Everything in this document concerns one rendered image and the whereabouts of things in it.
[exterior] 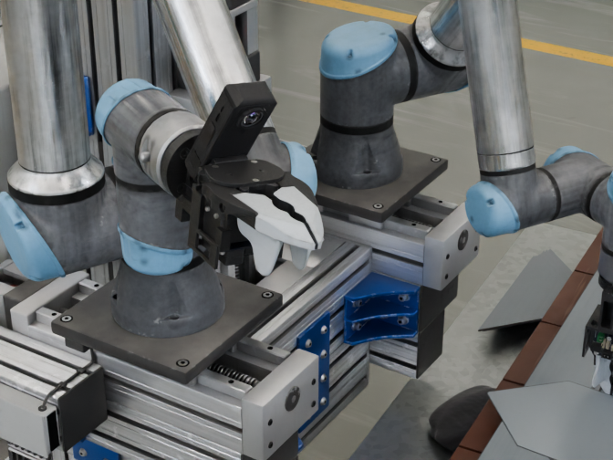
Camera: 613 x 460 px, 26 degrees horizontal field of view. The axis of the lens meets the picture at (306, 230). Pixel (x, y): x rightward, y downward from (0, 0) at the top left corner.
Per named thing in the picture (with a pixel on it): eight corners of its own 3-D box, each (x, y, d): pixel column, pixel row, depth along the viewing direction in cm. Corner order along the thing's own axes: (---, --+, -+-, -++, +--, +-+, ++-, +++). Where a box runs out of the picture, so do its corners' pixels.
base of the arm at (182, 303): (88, 316, 176) (81, 251, 171) (158, 266, 187) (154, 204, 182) (179, 350, 169) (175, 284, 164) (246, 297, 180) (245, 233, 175)
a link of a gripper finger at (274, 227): (309, 296, 111) (254, 249, 118) (317, 233, 109) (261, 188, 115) (277, 302, 109) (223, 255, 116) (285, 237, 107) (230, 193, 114)
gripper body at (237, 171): (288, 260, 121) (224, 207, 130) (299, 173, 117) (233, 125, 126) (214, 273, 117) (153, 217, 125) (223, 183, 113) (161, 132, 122)
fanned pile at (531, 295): (607, 264, 258) (610, 245, 256) (544, 367, 228) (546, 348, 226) (547, 249, 263) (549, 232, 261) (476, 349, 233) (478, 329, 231)
